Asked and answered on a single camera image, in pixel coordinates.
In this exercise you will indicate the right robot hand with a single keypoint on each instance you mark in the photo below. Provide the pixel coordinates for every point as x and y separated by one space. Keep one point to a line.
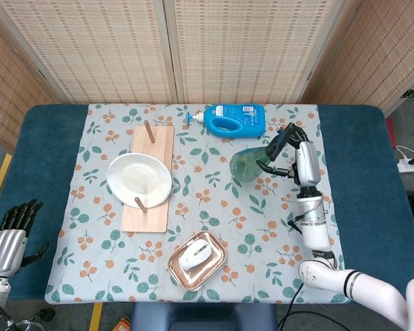
308 162

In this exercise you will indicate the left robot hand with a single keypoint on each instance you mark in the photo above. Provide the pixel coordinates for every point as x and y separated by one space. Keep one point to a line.
5 248

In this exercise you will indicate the green transparent spray bottle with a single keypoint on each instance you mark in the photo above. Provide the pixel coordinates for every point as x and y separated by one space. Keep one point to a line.
245 165

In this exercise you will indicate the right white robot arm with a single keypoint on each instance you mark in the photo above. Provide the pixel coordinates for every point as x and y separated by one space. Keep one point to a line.
315 227

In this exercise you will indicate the blue detergent pump bottle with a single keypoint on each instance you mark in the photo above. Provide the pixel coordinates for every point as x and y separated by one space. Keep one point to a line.
241 119

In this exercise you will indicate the leaf and fruit print tablecloth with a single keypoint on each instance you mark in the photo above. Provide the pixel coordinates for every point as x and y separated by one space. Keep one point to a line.
210 207

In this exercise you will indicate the white power strip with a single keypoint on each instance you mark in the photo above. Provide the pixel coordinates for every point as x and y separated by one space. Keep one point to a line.
410 168

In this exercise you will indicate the orange box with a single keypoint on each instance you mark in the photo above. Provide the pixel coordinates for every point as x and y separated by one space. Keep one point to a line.
123 325

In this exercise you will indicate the white paper plate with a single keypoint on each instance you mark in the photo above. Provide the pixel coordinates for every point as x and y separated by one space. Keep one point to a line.
138 179

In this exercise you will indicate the wooden plate rack with pegs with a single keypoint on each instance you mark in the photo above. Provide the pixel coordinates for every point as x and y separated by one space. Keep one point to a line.
157 141

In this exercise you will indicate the tan rectangular soap dish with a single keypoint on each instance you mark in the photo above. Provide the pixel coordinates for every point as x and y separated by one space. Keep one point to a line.
193 281

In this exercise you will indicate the woven bamboo folding screen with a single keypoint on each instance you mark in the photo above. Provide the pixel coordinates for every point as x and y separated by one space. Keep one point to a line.
107 51

